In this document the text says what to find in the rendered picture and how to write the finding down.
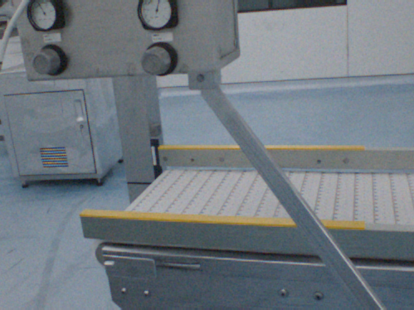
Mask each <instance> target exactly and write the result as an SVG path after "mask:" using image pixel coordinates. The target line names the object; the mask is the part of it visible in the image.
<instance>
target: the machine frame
mask: <svg viewBox="0 0 414 310"><path fill-rule="evenodd" d="M112 83H113V88H114V98H115V104H116V109H117V115H118V126H119V136H120V142H121V147H122V153H123V159H124V169H125V174H126V180H127V189H128V196H129V205H131V204H132V203H133V202H134V201H135V200H136V199H137V198H138V197H139V196H140V195H141V194H142V193H143V192H144V191H145V190H146V189H147V188H148V187H149V186H150V185H151V184H152V183H153V182H154V181H155V178H154V172H153V160H152V153H151V147H150V141H149V140H150V139H159V144H160V145H163V132H162V126H161V118H160V105H159V98H158V86H157V80H156V75H139V76H120V77H112ZM152 124H160V129H161V134H160V136H158V137H151V136H150V129H149V127H150V126H151V125H152Z"/></svg>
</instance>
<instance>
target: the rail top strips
mask: <svg viewBox="0 0 414 310"><path fill-rule="evenodd" d="M265 148H266V150H335V151H365V146H364V145H265ZM158 150H241V149H240V147H239V146H238V145H160V146H159V148H158ZM80 216H93V217H109V218H124V219H140V220H170V221H186V222H202V223H218V224H233V225H264V226H280V227H297V225H296V224H295V223H294V221H293V219H292V218H262V217H244V216H210V215H193V214H174V213H158V212H139V211H106V210H89V209H84V210H83V211H82V212H81V214H80ZM321 222H322V224H323V225H324V226H325V227H326V228H327V229H342V230H366V226H365V221H346V220H321Z"/></svg>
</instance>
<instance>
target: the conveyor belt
mask: <svg viewBox="0 0 414 310"><path fill-rule="evenodd" d="M284 173H285V175H286V176H287V177H288V178H289V179H290V180H291V182H292V183H293V184H294V185H295V188H296V189H297V190H298V192H299V193H300V195H301V196H303V198H304V199H305V201H306V202H307V203H308V205H309V206H310V207H311V208H312V209H313V212H314V213H315V214H316V215H317V216H318V218H320V219H321V220H346V221H365V223H371V224H388V225H414V172H289V171H284ZM125 211H139V212H158V213H174V214H193V215H210V216H244V217H262V218H291V217H290V216H289V214H288V213H287V212H286V210H285V208H284V207H283V206H282V205H281V204H280V202H279V201H278V199H277V198H276V197H275V195H274V193H273V192H272V190H271V189H270V188H269V187H268V186H267V185H266V184H265V181H264V179H263V178H262V177H261V175H260V174H259V173H258V172H257V171H242V170H196V169H168V170H167V171H165V172H163V173H162V174H160V176H159V177H158V178H157V179H156V180H155V181H154V182H153V183H152V184H151V185H150V186H149V187H148V188H147V189H146V190H145V191H144V192H143V193H142V194H141V195H140V196H139V197H138V198H137V199H136V200H135V201H134V202H133V203H132V204H131V205H130V206H129V207H128V208H127V209H126V210H125ZM103 242H111V243H124V244H133V245H132V246H135V245H159V246H171V247H183V248H194V249H217V250H229V251H253V252H265V253H277V254H300V255H318V254H315V253H303V252H291V251H279V250H267V249H262V250H254V249H231V248H218V247H206V246H195V245H171V244H159V243H147V242H134V241H122V240H99V239H95V240H94V241H93V243H92V246H91V253H92V255H93V257H94V260H95V262H96V263H97V264H99V265H100V266H101V267H103V268H104V267H105V266H104V265H103V264H101V263H99V261H98V260H97V258H96V257H95V250H96V248H97V247H98V246H99V245H100V244H101V243H103ZM346 255H347V256H348V257H349V258H370V259H391V260H414V259H409V258H397V257H385V256H362V255H350V254H346Z"/></svg>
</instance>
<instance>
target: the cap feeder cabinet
mask: <svg viewBox="0 0 414 310"><path fill-rule="evenodd" d="M0 118H1V122H2V128H3V135H4V139H5V143H6V146H7V152H8V156H9V163H10V167H11V171H12V176H13V177H16V180H17V181H23V182H24V184H23V185H22V188H27V187H28V184H26V183H25V181H32V180H57V179H81V178H97V181H98V183H97V186H102V185H103V183H102V182H100V179H101V178H102V177H103V176H104V175H105V174H106V173H107V172H108V171H109V170H110V169H111V168H112V167H113V166H114V165H115V164H116V163H117V162H124V160H123V159H121V157H122V156H123V153H122V147H121V142H120V136H119V126H118V115H117V109H116V104H115V98H114V88H113V83H112V77H110V78H101V79H84V80H50V81H33V82H30V81H28V79H27V74H26V70H25V66H24V62H23V63H21V64H19V65H15V66H12V67H8V68H7V69H4V70H1V71H0Z"/></svg>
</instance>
